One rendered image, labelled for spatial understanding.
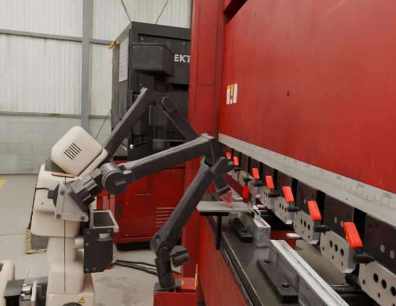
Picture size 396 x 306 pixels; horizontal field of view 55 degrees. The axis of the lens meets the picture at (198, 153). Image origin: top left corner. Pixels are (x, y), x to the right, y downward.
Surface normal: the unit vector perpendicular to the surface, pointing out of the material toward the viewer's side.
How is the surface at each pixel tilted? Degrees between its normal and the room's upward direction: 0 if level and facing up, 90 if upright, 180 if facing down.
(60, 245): 90
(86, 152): 90
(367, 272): 90
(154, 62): 90
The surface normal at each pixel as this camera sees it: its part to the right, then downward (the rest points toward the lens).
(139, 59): -0.11, 0.10
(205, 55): 0.11, 0.11
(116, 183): 0.44, 0.26
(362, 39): -0.99, -0.04
